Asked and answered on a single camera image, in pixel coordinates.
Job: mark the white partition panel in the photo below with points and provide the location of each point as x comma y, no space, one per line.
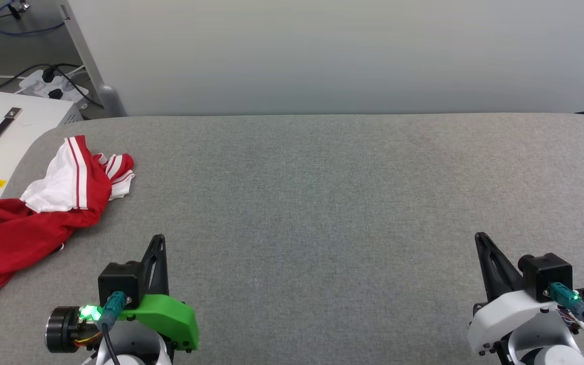
322,50

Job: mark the red and white basketball jersey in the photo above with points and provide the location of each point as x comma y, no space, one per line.
8,238

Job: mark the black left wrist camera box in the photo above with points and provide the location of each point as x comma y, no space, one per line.
119,279

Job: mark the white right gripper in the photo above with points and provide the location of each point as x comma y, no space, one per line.
505,317

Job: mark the white power strip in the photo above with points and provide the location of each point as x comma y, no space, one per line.
36,83

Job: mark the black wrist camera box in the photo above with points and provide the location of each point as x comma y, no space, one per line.
119,279
548,274

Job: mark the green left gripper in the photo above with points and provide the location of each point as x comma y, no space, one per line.
170,317

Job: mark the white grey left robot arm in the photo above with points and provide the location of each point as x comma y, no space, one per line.
135,347

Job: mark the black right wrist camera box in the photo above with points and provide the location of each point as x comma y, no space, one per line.
548,274

